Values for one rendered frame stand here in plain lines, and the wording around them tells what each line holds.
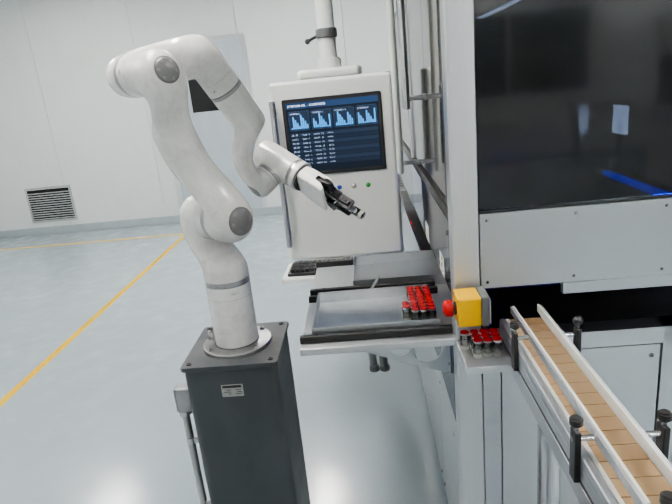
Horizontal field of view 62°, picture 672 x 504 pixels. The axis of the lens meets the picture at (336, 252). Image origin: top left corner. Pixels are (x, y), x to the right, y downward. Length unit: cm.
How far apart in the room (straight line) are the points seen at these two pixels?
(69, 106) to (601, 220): 688
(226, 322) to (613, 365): 100
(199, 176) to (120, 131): 608
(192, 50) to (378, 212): 120
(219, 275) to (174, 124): 40
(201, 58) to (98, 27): 609
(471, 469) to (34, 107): 702
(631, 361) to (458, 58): 87
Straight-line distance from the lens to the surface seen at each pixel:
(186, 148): 139
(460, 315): 133
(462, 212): 135
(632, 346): 160
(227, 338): 155
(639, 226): 149
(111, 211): 770
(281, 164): 156
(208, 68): 144
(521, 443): 165
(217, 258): 150
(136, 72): 132
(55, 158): 786
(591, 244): 145
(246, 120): 150
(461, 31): 131
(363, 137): 231
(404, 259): 206
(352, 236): 239
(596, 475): 98
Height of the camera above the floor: 153
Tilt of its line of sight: 17 degrees down
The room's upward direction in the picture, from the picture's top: 6 degrees counter-clockwise
